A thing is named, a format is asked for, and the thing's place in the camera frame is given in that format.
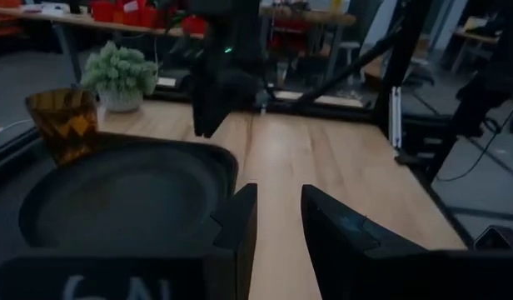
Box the red storage boxes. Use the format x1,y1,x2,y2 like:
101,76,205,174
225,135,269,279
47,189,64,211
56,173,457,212
88,0,208,35

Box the white stool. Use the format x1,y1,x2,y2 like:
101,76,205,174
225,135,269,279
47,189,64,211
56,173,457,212
327,40,362,83

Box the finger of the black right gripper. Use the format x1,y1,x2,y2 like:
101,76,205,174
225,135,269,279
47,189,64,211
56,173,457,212
192,102,227,138

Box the thin black hanging cable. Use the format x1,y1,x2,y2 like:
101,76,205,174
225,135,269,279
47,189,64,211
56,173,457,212
435,97,513,183

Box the silver frame bracket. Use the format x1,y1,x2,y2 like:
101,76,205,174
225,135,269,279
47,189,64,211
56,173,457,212
388,86,403,149

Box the green potted plant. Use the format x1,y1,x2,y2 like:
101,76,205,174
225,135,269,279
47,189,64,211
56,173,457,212
80,40,160,113

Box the amber faceted glass cup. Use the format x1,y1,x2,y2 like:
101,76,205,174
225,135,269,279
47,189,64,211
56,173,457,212
24,87,100,168

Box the black round plate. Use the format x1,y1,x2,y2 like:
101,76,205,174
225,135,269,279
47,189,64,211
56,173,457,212
17,160,224,252

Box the black aluminium frame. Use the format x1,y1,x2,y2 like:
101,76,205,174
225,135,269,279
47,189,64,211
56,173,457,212
0,0,513,184

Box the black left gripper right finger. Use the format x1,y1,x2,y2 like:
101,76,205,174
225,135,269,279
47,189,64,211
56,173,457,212
301,184,425,300

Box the white cable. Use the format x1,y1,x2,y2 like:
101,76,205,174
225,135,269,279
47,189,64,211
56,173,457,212
0,118,34,132

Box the wooden workbench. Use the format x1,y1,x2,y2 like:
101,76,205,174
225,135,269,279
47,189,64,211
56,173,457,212
0,3,207,87

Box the black rectangular tray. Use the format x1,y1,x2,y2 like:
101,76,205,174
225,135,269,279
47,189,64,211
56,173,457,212
0,132,240,268

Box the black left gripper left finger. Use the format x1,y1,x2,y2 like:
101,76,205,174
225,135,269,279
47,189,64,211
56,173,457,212
204,182,258,300

